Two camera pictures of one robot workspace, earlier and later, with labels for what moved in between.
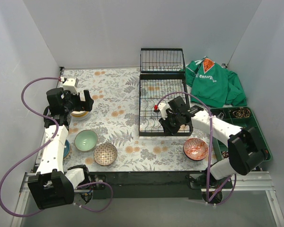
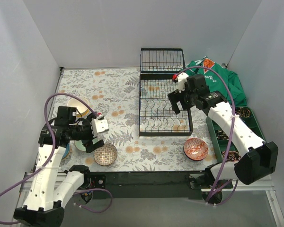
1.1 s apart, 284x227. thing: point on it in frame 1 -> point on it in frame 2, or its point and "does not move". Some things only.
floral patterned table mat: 108,138 does not move
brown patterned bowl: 105,154 does not move
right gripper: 169,123 -> 180,97
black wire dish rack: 163,74 does not move
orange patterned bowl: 195,149 does not move
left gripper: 84,103 -> 89,136
